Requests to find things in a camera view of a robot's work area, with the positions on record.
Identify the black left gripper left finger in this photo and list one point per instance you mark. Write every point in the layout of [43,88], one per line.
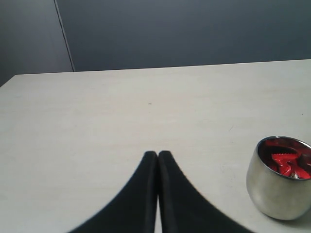
[133,209]

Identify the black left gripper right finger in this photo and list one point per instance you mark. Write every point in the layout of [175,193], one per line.
[182,208]

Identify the red candies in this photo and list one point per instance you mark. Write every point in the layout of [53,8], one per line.
[287,156]

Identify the stainless steel cup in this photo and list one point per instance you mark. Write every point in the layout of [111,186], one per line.
[277,196]

